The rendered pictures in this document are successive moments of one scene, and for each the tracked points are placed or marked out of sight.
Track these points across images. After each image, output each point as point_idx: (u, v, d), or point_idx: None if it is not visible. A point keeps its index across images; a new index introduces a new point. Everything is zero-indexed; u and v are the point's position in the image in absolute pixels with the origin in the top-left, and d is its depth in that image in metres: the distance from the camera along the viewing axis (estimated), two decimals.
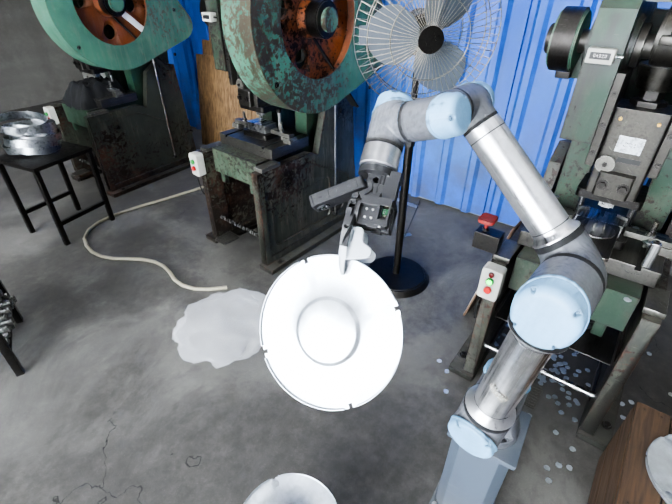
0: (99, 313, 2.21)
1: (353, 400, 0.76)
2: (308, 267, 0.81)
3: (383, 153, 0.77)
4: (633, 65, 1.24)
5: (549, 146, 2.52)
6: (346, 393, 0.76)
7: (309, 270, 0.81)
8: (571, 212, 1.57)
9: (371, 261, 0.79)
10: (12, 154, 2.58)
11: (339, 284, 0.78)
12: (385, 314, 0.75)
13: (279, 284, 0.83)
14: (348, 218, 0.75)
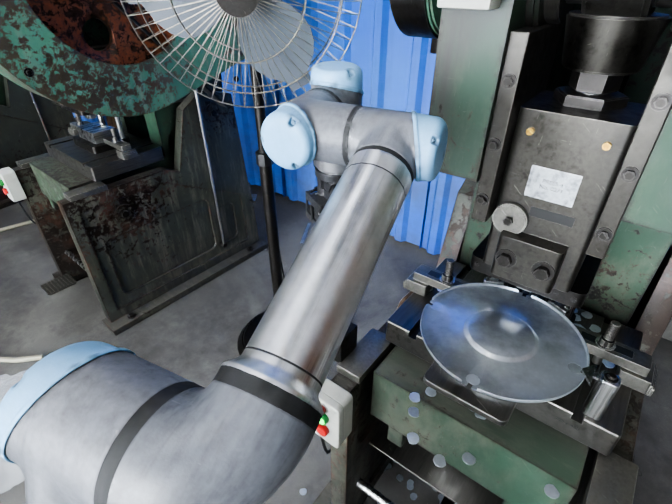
0: None
1: (432, 307, 0.82)
2: (574, 368, 0.70)
3: None
4: (552, 18, 0.58)
5: None
6: (441, 307, 0.82)
7: (571, 366, 0.70)
8: None
9: None
10: None
11: (534, 372, 0.69)
12: (472, 374, 0.69)
13: (577, 340, 0.75)
14: None
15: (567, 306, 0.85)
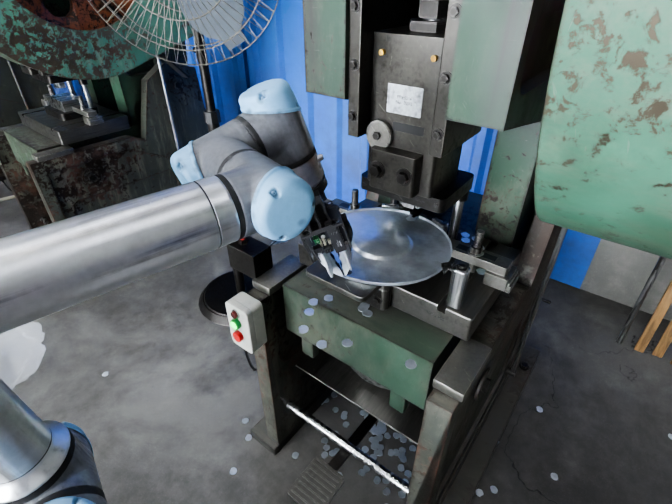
0: None
1: (441, 263, 0.82)
2: None
3: None
4: None
5: None
6: (432, 262, 0.82)
7: None
8: None
9: (350, 269, 0.73)
10: None
11: (365, 221, 0.95)
12: (410, 220, 0.95)
13: None
14: (302, 243, 0.73)
15: (451, 225, 0.96)
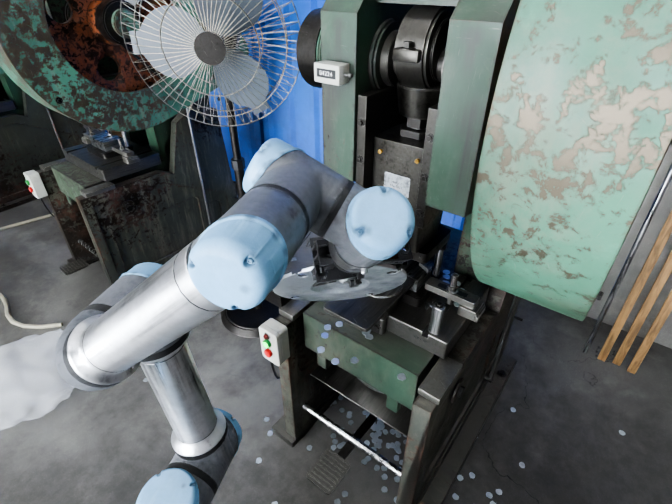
0: None
1: None
2: None
3: None
4: (389, 85, 0.97)
5: None
6: None
7: None
8: None
9: None
10: None
11: (299, 284, 0.87)
12: None
13: None
14: None
15: (434, 267, 1.24)
